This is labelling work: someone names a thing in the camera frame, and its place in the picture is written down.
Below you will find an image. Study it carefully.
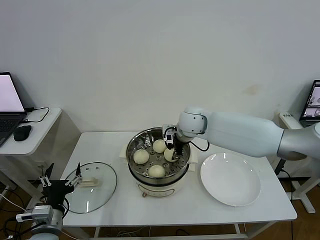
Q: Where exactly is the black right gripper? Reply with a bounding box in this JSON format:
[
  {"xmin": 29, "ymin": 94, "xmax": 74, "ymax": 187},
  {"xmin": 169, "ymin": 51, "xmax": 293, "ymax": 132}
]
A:
[{"xmin": 171, "ymin": 136, "xmax": 185, "ymax": 161}]

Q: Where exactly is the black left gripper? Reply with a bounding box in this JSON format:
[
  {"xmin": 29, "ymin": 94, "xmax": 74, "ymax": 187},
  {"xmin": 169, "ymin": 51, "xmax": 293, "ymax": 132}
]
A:
[{"xmin": 38, "ymin": 162, "xmax": 83, "ymax": 208}]

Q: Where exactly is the white steamed baozi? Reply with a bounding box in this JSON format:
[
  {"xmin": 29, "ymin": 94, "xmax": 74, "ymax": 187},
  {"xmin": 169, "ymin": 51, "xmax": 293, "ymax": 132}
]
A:
[
  {"xmin": 148, "ymin": 164, "xmax": 166, "ymax": 178},
  {"xmin": 163, "ymin": 147, "xmax": 179, "ymax": 162},
  {"xmin": 133, "ymin": 149, "xmax": 150, "ymax": 165},
  {"xmin": 152, "ymin": 139, "xmax": 168, "ymax": 153}
]

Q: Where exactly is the round glass pot lid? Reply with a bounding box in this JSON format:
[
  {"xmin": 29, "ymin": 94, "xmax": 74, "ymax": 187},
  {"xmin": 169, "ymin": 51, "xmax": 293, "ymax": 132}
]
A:
[{"xmin": 64, "ymin": 161, "xmax": 118, "ymax": 214}]

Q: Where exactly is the perforated steel steamer basket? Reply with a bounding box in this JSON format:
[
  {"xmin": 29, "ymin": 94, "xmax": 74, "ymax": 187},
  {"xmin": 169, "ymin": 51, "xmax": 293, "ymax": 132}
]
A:
[{"xmin": 126, "ymin": 127, "xmax": 191, "ymax": 180}]

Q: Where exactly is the cream electric cooker base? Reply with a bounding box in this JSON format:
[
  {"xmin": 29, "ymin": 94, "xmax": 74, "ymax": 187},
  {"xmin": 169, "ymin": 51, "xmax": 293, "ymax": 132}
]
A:
[{"xmin": 119, "ymin": 147, "xmax": 198, "ymax": 199}]

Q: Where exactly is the white side table with mouse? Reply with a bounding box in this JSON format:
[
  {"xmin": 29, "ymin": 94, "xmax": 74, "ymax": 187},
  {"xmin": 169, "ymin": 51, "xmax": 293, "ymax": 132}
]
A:
[{"xmin": 0, "ymin": 107, "xmax": 63, "ymax": 211}]

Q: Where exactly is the white main table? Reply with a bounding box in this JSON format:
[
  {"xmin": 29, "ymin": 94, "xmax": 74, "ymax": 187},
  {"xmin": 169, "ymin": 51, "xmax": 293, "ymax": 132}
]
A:
[{"xmin": 41, "ymin": 129, "xmax": 298, "ymax": 240}]

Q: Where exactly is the round white plate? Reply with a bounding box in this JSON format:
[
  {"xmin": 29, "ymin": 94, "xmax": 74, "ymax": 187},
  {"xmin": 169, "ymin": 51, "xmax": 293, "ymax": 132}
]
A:
[{"xmin": 199, "ymin": 152, "xmax": 261, "ymax": 207}]

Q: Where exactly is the black computer mouse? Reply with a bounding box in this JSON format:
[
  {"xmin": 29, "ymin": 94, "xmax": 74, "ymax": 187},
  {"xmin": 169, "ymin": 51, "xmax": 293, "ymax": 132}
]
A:
[{"xmin": 13, "ymin": 124, "xmax": 33, "ymax": 142}]

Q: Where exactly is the laptop with pale pink screen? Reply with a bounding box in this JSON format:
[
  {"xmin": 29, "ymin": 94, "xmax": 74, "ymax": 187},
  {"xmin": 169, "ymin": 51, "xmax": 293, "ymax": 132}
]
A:
[{"xmin": 0, "ymin": 71, "xmax": 28, "ymax": 148}]

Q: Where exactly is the laptop with dark screen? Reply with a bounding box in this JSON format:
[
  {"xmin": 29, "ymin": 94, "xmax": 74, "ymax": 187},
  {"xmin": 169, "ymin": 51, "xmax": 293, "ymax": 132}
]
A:
[{"xmin": 299, "ymin": 79, "xmax": 320, "ymax": 127}]

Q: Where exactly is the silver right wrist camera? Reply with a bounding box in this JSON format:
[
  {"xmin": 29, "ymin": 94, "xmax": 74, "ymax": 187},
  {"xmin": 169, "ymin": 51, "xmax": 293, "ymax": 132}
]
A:
[{"xmin": 161, "ymin": 124, "xmax": 179, "ymax": 146}]

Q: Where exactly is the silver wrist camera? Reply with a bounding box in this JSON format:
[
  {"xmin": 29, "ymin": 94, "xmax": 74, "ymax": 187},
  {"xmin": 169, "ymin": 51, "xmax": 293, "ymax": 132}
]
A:
[
  {"xmin": 161, "ymin": 124, "xmax": 179, "ymax": 146},
  {"xmin": 16, "ymin": 205, "xmax": 54, "ymax": 223}
]

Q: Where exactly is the white wall socket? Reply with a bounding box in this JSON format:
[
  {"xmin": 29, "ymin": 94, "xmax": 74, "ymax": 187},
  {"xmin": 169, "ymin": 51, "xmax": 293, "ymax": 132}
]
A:
[{"xmin": 34, "ymin": 161, "xmax": 48, "ymax": 173}]

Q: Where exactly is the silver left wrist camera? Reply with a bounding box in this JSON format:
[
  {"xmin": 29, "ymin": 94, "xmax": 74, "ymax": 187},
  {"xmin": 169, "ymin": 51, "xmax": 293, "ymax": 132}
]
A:
[{"xmin": 16, "ymin": 205, "xmax": 54, "ymax": 223}]

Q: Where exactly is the black laptop charger cable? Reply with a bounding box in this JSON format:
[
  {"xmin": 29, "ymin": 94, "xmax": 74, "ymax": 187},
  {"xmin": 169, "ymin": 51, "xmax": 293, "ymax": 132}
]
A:
[{"xmin": 21, "ymin": 106, "xmax": 50, "ymax": 123}]

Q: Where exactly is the white cable bundle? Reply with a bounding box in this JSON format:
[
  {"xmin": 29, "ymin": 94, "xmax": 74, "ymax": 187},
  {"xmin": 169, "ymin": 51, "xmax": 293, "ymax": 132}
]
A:
[{"xmin": 104, "ymin": 229, "xmax": 141, "ymax": 238}]

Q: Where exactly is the black cable with adapter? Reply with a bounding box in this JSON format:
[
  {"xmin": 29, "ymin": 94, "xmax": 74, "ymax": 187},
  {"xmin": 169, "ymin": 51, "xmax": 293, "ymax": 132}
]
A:
[{"xmin": 274, "ymin": 159, "xmax": 298, "ymax": 202}]

